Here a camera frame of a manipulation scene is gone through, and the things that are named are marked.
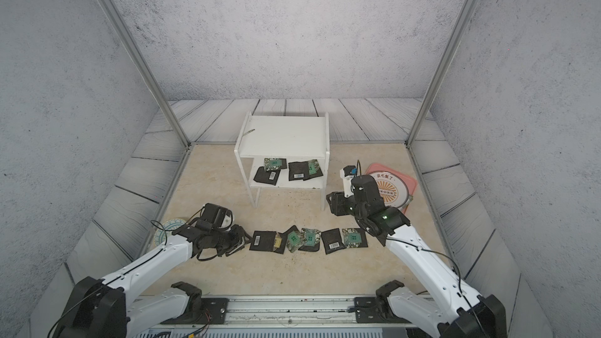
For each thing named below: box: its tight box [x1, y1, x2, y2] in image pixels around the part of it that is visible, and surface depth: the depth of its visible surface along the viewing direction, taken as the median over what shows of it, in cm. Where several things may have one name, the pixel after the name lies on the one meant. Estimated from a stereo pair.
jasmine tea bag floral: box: [298, 227, 322, 252], surface depth 90 cm
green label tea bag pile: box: [286, 230, 306, 253], surface depth 89 cm
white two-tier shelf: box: [233, 111, 331, 211], surface depth 86 cm
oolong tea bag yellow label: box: [272, 231, 283, 252], surface depth 89 cm
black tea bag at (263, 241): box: [248, 230, 278, 252], surface depth 89 cm
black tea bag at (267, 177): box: [253, 166, 281, 186], surface depth 89 cm
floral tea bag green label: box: [341, 227, 363, 249], surface depth 91 cm
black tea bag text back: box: [287, 161, 310, 181], surface depth 91 cm
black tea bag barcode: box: [320, 227, 347, 255], surface depth 89 cm
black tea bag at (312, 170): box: [302, 158, 324, 181], surface depth 91 cm
